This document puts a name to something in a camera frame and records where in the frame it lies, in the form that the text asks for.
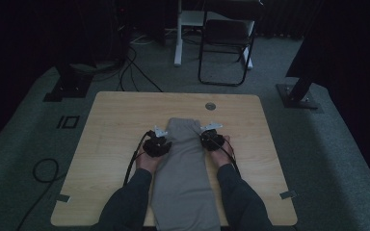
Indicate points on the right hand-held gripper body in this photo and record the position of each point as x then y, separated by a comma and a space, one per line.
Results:
216, 141

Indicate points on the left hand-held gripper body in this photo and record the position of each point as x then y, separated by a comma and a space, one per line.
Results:
154, 147

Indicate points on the grey pants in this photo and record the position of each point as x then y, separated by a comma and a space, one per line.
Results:
183, 179

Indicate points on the person's left hand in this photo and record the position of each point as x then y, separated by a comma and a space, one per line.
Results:
147, 163

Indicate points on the person's right hand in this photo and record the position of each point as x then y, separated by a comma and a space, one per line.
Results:
223, 157

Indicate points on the round grey table grommet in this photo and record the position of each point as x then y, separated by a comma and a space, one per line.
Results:
210, 106

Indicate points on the black floor tape mark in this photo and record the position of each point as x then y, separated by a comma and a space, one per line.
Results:
68, 122

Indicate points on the grey tape piece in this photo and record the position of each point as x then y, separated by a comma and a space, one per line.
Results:
63, 198
288, 194

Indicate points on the black stand base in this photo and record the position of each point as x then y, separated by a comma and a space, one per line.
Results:
72, 85

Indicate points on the black folding chair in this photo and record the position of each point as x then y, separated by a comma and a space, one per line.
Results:
226, 32

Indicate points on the dark equipment rack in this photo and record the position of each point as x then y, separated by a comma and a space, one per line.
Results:
122, 32

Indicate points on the black stand with post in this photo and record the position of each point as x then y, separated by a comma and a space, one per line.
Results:
297, 96

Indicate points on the white desk frame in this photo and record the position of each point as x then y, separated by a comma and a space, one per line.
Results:
179, 48

